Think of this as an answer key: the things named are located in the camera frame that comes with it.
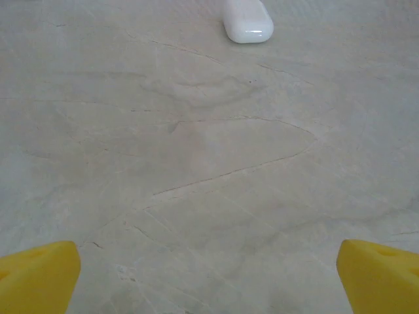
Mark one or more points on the white earbud charging case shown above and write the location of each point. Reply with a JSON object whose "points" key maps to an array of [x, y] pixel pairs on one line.
{"points": [[247, 23]]}

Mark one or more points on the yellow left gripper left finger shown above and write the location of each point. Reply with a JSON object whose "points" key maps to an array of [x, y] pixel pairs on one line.
{"points": [[36, 281]]}

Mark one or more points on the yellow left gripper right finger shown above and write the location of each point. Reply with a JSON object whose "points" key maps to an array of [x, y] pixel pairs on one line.
{"points": [[383, 281]]}

